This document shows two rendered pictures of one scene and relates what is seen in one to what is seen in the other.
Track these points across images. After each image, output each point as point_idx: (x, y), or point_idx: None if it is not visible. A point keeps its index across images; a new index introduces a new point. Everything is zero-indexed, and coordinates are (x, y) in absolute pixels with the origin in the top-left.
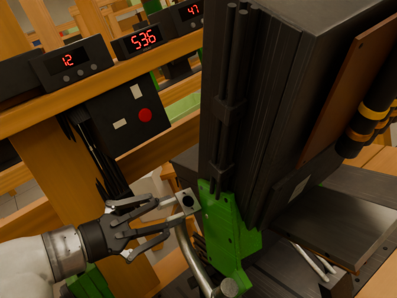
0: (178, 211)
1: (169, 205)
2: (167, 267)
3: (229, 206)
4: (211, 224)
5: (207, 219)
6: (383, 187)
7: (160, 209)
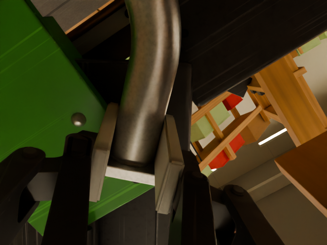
0: (141, 108)
1: (163, 148)
2: None
3: (35, 224)
4: (49, 113)
5: (71, 114)
6: (88, 3)
7: (167, 164)
